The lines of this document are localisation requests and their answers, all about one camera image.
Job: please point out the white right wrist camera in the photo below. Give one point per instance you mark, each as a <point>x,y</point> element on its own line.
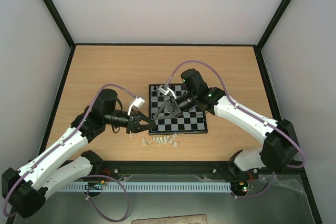
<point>165,90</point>

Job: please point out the black and grey chessboard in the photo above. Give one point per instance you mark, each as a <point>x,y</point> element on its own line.
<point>190,121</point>

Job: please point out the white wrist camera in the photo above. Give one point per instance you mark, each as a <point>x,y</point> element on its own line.
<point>137,102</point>
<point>165,90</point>

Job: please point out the small circuit board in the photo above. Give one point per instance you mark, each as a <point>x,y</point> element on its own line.
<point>246,186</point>

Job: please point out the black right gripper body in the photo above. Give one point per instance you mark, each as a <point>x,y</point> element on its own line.
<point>175,106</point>

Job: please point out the white chess pieces cluster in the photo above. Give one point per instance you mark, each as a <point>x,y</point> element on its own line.
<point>164,140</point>

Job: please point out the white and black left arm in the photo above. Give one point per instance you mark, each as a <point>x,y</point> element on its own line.
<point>28,188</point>

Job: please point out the light blue cable duct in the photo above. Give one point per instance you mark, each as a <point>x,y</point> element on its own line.
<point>148,187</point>

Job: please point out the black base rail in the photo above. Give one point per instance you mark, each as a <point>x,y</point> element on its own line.
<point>214,170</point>

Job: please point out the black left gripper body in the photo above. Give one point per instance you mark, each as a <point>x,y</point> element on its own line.
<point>130,125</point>

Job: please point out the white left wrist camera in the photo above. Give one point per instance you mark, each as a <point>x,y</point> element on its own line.
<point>137,102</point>

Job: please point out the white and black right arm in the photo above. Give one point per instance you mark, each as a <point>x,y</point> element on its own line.
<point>278,139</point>

